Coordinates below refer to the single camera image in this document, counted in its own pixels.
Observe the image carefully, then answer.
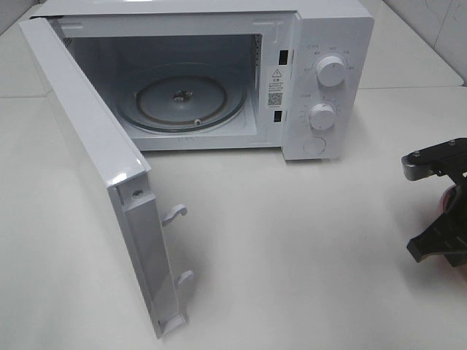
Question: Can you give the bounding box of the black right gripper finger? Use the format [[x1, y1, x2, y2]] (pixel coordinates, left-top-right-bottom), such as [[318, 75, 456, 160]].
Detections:
[[406, 214, 466, 267], [401, 138, 466, 182]]

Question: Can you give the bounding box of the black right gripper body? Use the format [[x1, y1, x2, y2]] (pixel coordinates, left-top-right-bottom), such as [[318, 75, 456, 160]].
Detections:
[[444, 171, 466, 237]]

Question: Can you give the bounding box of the pink round plate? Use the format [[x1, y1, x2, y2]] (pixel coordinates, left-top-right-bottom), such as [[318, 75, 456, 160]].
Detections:
[[437, 185, 467, 271]]

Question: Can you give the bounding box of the round white door button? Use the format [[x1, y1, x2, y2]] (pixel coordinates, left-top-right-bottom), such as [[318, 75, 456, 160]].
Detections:
[[304, 136, 326, 155]]

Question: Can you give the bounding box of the white microwave door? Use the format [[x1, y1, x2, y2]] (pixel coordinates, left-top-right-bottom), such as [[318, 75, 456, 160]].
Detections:
[[20, 17, 193, 338]]

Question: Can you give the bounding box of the lower white microwave knob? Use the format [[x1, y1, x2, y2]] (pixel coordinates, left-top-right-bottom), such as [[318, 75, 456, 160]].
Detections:
[[309, 103, 336, 131]]

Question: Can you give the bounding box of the white microwave knob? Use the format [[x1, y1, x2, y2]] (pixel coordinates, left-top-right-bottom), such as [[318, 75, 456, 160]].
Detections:
[[309, 103, 336, 131], [316, 53, 346, 88]]

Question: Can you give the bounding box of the upper white microwave knob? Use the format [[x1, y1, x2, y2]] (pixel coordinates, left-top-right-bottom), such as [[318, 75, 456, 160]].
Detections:
[[316, 53, 346, 88]]

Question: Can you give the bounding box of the white microwave oven body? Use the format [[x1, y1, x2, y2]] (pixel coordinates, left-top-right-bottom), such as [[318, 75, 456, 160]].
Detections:
[[28, 1, 374, 160]]

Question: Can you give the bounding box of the glass microwave turntable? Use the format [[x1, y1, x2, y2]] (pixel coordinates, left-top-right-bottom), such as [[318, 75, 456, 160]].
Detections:
[[116, 63, 247, 133]]

